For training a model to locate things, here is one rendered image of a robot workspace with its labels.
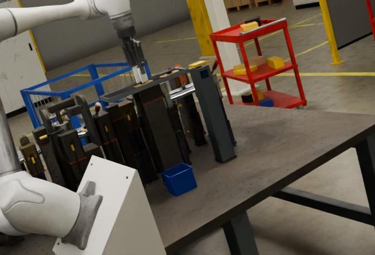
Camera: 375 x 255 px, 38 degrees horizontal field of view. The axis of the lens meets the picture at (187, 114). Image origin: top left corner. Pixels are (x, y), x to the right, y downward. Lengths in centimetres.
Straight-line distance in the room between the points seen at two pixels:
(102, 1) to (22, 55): 842
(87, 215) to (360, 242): 163
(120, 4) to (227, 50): 443
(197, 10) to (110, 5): 752
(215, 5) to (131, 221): 498
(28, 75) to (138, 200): 899
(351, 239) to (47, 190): 178
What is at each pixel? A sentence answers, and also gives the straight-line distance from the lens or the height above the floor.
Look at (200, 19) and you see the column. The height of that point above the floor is 71.
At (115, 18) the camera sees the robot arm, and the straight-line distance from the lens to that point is 221.
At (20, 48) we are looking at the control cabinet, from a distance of 1060.
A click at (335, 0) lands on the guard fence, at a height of 72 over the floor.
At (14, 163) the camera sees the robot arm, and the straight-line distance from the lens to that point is 198.
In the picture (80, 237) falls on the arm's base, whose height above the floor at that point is 85.
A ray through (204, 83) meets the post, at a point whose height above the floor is 107.
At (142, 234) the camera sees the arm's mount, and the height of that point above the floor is 82.
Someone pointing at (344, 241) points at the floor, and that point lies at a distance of 304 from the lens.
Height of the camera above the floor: 154
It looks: 14 degrees down
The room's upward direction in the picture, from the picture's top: 17 degrees counter-clockwise
